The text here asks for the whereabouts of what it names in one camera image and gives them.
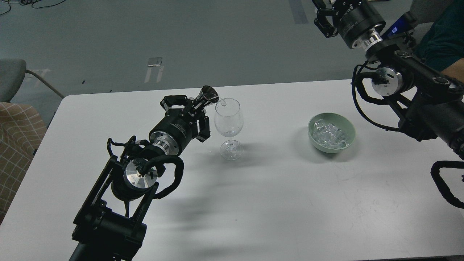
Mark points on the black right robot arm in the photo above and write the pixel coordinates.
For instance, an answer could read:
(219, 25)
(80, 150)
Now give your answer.
(429, 104)

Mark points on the grey chair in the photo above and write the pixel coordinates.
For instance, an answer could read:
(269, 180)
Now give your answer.
(12, 74)

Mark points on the person forearm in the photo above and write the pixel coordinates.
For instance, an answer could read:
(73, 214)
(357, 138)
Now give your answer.
(455, 72)

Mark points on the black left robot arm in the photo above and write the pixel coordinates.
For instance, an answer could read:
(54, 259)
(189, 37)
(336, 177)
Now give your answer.
(109, 225)

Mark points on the green bowl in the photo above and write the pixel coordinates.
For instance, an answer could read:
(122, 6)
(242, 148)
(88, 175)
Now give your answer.
(339, 121)

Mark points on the steel cocktail jigger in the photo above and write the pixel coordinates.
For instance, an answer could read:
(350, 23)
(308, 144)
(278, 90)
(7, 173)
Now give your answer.
(207, 96)

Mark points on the clear ice cubes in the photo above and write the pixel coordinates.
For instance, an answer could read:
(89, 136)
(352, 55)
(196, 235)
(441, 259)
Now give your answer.
(329, 135)

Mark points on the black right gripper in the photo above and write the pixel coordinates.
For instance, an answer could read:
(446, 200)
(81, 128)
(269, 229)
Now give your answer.
(349, 18)

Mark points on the person teal torso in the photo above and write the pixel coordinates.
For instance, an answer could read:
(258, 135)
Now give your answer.
(443, 44)

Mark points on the clear wine glass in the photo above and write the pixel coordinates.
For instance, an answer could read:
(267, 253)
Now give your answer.
(229, 122)

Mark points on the metal floor plate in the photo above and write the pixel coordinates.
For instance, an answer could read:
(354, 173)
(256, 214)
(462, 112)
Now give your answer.
(154, 62)

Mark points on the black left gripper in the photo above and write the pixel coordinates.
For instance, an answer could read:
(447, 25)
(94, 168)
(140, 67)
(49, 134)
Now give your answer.
(179, 126)

